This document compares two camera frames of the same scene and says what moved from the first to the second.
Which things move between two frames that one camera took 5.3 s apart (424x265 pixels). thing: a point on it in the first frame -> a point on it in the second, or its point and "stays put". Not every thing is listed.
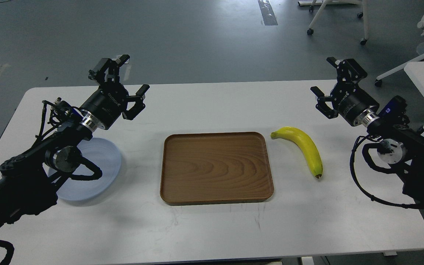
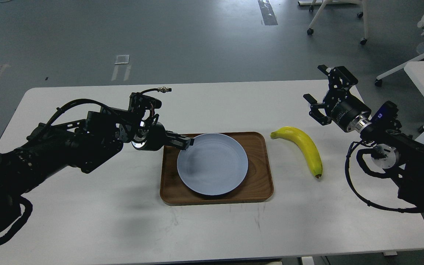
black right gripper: [348, 100] -> [343, 108]
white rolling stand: [364, 14] stays put
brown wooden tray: [199, 168] stays put
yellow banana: [309, 148] stays put
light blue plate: [104, 154] -> [214, 164]
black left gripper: [110, 101] -> [150, 135]
